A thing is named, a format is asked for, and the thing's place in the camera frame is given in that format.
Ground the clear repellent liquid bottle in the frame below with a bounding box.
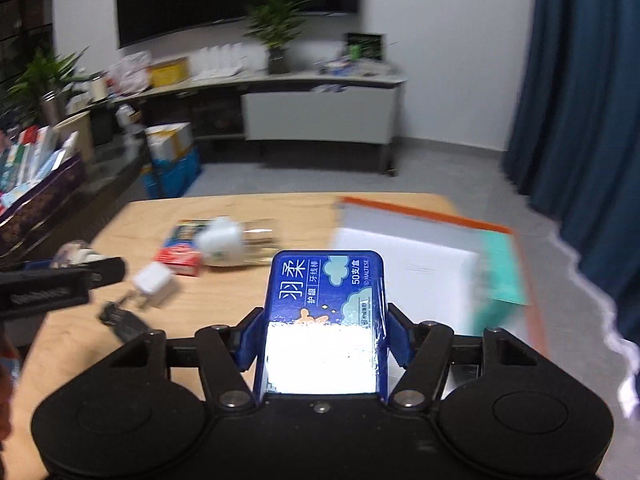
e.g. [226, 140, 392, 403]
[49, 240, 105, 269]

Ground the blue floss pick tin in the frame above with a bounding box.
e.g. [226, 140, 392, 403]
[254, 250, 388, 398]

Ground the white repellent heater with bottle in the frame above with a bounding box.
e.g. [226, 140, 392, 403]
[193, 217, 281, 268]

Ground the white usb charger cube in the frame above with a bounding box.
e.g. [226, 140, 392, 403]
[131, 261, 178, 309]

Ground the red blue playing card box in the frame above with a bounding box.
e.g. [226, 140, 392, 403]
[154, 220, 209, 276]

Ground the green bandage box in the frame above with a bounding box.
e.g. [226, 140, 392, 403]
[471, 230, 528, 335]

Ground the black car key fob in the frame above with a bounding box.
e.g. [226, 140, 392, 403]
[99, 301, 151, 344]

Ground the person's left hand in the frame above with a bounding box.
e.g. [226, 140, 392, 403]
[0, 324, 22, 451]

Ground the purple ornate storage tin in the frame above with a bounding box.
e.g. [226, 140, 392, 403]
[1, 154, 87, 258]

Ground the orange white cardboard box lid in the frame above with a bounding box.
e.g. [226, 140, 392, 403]
[332, 196, 548, 353]

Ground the black round glass table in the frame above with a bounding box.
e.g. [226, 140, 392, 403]
[1, 134, 150, 268]

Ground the blue plastic bag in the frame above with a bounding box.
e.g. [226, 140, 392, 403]
[141, 146, 202, 200]

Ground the white yellow cardboard box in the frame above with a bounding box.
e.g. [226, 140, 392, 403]
[145, 122, 194, 162]

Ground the white tv console cabinet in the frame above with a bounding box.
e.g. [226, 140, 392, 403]
[116, 70, 406, 176]

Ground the white red plastic bag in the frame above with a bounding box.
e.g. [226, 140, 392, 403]
[107, 51, 153, 96]

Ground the dark blue curtain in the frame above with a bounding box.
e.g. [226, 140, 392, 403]
[502, 0, 639, 342]

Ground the yellow box on console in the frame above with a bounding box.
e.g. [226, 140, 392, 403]
[149, 58, 190, 88]

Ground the white wifi router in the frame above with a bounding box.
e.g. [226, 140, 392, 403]
[189, 42, 266, 80]

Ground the black green display box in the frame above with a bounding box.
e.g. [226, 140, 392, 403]
[345, 32, 385, 62]

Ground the potted green plant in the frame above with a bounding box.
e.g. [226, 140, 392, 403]
[245, 0, 314, 75]

